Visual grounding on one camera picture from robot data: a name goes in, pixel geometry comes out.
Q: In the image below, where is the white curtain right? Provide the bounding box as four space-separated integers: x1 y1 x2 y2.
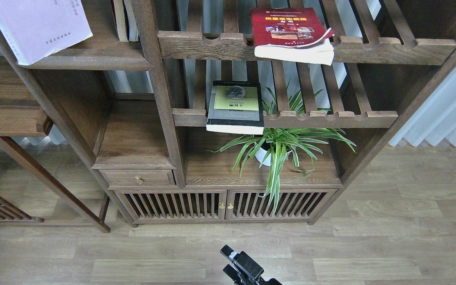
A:
389 67 456 146

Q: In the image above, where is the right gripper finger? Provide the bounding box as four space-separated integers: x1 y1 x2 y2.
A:
223 264 248 285
220 245 264 279

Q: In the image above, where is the white upright book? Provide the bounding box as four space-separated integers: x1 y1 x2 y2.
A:
123 0 139 42

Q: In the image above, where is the beige upright book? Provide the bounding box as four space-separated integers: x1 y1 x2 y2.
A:
112 0 129 43

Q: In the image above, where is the green spider plant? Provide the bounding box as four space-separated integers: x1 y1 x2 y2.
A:
208 81 356 215

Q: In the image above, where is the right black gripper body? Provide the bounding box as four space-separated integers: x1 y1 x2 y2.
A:
244 277 282 285

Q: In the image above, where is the red cover book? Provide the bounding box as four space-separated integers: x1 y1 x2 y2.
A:
251 8 334 65

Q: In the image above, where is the white plant pot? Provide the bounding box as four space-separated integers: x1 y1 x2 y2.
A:
255 142 272 167

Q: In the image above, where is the wooden side table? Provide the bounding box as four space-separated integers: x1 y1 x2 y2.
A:
0 56 110 233

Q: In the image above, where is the black and yellow book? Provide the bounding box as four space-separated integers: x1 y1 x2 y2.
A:
206 80 264 135

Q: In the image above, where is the pale lilac cover book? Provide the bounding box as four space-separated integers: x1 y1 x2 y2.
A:
0 0 93 66

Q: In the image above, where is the dark wooden bookshelf cabinet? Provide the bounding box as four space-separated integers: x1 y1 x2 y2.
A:
0 0 456 226

